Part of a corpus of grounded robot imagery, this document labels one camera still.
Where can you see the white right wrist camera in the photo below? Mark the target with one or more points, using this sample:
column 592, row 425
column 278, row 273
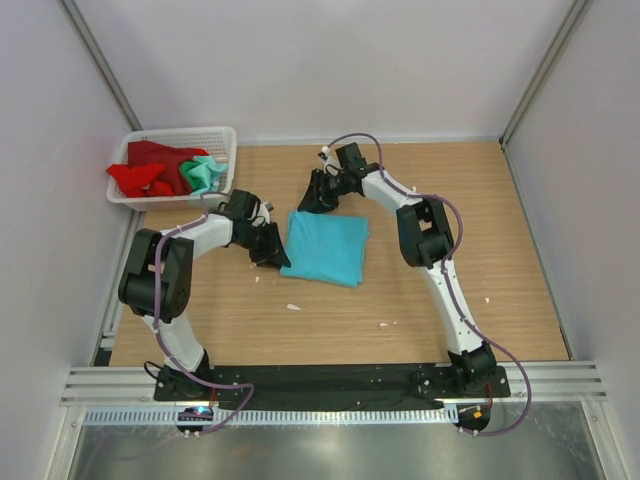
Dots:
column 329, row 163

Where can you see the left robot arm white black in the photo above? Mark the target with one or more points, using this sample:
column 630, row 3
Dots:
column 157, row 278

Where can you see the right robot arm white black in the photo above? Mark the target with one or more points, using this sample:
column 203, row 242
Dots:
column 426, row 243

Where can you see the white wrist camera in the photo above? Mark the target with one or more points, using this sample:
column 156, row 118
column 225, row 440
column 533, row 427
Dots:
column 329, row 163
column 263, row 214

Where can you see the aluminium corner post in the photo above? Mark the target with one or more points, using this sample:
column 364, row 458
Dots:
column 91, row 46
column 553, row 53

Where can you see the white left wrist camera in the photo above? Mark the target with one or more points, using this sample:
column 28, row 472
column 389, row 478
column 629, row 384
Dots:
column 263, row 214

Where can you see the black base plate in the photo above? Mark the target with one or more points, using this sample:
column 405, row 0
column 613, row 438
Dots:
column 338, row 388

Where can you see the grey slotted cable duct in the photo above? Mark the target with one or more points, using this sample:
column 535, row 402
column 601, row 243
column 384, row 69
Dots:
column 199, row 416

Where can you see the blue t shirt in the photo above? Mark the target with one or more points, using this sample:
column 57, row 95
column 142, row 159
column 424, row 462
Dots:
column 326, row 248

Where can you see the right aluminium corner post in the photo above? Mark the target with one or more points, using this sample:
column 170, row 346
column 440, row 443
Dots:
column 553, row 53

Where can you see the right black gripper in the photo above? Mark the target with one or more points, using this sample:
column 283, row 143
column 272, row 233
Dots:
column 314, row 201

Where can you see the white plastic laundry basket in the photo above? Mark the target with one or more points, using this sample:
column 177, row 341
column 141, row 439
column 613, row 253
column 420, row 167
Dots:
column 220, row 142

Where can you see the left aluminium corner post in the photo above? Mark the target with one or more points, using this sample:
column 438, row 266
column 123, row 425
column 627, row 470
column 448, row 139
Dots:
column 91, row 46

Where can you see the mint green t shirt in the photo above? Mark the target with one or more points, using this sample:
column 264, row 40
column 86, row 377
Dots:
column 203, row 174

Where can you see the dark red t shirt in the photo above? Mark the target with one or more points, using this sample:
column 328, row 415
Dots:
column 145, row 152

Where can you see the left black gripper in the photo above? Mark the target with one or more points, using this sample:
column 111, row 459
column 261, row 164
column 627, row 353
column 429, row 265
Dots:
column 272, row 254

